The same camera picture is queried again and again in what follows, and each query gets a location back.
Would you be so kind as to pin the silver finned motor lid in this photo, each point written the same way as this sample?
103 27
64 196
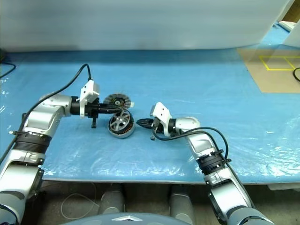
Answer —
123 98

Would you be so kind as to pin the grey rounded cylinder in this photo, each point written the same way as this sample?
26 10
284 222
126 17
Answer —
112 201
181 204

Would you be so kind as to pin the brown cardboard sheet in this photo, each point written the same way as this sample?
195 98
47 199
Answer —
274 80

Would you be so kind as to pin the silver spoked rotor black rim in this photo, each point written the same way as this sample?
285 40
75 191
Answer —
119 123

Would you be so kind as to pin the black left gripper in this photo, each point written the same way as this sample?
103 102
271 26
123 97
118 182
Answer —
92 110

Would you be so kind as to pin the flat white item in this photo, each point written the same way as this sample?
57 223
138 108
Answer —
286 24

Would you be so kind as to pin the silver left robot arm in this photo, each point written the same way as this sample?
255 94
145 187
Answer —
35 126

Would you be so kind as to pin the white backdrop board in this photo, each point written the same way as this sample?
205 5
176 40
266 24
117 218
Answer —
140 23

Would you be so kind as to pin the dark object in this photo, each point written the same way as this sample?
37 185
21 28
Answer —
2 56

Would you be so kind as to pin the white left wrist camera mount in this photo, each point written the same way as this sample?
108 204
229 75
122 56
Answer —
90 92

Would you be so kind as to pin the grey robot torso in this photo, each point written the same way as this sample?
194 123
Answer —
126 219

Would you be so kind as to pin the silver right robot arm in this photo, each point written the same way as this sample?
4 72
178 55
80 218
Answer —
211 161

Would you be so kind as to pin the silver motor housing copper windings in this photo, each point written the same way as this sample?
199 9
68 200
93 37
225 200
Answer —
127 132

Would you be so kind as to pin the blue plastic table cover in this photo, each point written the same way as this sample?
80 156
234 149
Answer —
164 82

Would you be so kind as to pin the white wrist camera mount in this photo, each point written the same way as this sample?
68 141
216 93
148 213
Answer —
161 114
90 92

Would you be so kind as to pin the white sheet under table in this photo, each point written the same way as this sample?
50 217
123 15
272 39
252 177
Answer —
284 186

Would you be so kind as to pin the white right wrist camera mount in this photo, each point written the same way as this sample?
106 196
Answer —
161 114

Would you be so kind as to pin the yellow tape square outline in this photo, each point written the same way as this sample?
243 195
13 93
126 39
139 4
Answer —
264 62

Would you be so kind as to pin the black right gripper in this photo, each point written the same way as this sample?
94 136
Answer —
158 129

